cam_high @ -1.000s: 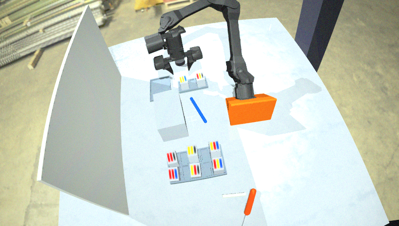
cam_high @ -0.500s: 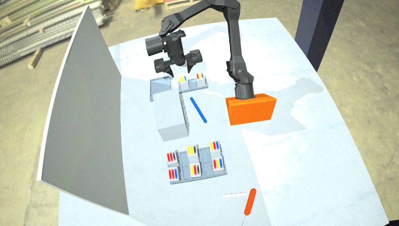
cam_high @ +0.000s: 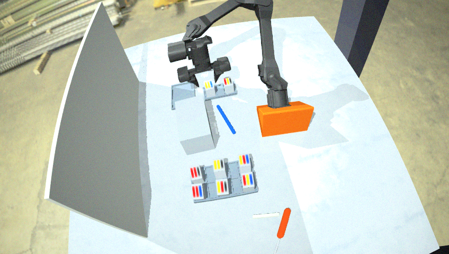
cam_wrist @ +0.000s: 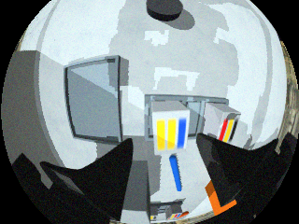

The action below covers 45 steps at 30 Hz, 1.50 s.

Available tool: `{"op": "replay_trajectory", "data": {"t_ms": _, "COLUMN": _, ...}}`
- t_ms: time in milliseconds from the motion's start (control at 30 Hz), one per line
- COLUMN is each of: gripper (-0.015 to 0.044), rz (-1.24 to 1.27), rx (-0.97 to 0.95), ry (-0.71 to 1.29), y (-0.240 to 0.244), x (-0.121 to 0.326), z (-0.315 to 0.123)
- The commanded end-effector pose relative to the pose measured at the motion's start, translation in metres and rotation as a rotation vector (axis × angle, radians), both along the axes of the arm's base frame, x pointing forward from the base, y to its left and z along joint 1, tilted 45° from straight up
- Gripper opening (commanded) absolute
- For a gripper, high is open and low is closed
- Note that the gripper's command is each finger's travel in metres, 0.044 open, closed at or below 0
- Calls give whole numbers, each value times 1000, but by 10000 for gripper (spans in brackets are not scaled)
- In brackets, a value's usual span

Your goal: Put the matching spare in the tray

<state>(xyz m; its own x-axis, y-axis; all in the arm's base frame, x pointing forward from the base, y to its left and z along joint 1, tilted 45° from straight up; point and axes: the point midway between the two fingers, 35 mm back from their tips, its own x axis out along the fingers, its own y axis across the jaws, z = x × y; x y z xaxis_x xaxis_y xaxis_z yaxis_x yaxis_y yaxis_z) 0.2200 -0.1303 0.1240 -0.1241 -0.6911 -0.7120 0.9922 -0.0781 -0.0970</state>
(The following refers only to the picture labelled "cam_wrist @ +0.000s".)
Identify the blue rod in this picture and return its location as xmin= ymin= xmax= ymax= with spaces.
xmin=168 ymin=156 xmax=182 ymax=191

